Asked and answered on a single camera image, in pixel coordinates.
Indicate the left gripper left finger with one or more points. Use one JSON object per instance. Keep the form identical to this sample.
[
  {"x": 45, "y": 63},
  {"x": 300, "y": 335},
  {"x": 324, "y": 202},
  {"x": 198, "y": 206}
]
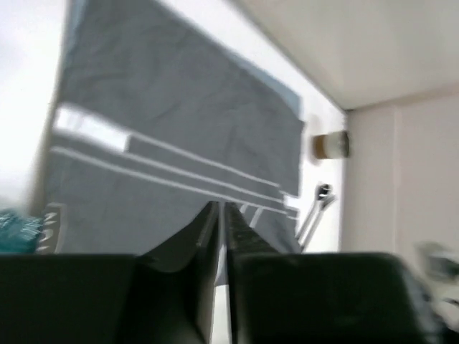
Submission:
[{"x": 171, "y": 297}]

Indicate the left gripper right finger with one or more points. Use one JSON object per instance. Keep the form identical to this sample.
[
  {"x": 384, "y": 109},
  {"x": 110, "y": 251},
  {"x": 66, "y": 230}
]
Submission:
[{"x": 263, "y": 286}]

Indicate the teal ceramic plate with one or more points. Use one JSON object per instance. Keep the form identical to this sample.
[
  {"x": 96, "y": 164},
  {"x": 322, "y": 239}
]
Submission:
[{"x": 19, "y": 234}]

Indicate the grey striped cloth placemat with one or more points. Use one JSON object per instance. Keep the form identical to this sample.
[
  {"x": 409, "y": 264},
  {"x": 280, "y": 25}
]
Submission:
[{"x": 154, "y": 120}]

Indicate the white brown paper cup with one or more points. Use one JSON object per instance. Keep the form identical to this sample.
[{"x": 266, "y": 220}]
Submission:
[{"x": 333, "y": 145}]

